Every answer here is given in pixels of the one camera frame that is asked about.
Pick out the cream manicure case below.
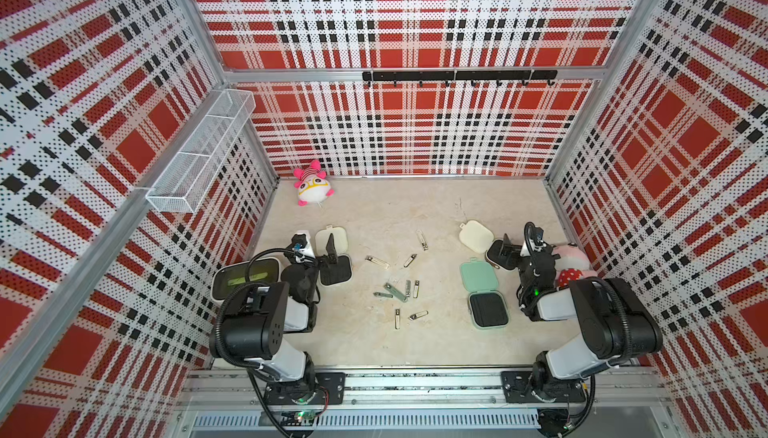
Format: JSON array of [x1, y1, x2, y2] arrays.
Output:
[[315, 226, 352, 287], [459, 220, 522, 271]]

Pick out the silver nail clipper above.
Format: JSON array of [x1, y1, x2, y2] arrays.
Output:
[[365, 255, 390, 269]]

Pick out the green nail clipper large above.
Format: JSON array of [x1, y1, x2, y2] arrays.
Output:
[[384, 283, 408, 303]]

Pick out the small silver clipper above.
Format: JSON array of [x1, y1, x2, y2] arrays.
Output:
[[403, 254, 418, 268]]

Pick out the mint green manicure case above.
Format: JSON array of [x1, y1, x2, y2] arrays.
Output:
[[460, 258, 509, 329]]

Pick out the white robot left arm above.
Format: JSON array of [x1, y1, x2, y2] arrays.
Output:
[[210, 234, 345, 405]]

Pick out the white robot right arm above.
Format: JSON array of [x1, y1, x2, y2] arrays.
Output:
[[516, 222, 663, 403]]

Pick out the cream nail clipper far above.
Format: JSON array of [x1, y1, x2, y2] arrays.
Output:
[[416, 230, 429, 251]]

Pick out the silver clipper bottom right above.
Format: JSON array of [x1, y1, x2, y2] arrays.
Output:
[[409, 310, 429, 321]]

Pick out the pink frog plush red dress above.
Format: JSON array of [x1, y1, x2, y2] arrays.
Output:
[[553, 245, 598, 290]]

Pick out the pink white owl plush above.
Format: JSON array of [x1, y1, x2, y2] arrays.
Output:
[[293, 160, 335, 207]]

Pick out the white box green screen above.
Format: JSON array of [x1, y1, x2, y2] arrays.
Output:
[[210, 257, 282, 304]]

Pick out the white wire mesh shelf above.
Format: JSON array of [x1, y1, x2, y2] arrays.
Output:
[[146, 89, 255, 214]]

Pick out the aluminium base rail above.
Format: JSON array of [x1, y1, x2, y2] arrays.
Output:
[[179, 367, 673, 433]]

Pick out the black wall hook rail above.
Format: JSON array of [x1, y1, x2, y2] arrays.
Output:
[[362, 69, 558, 84]]

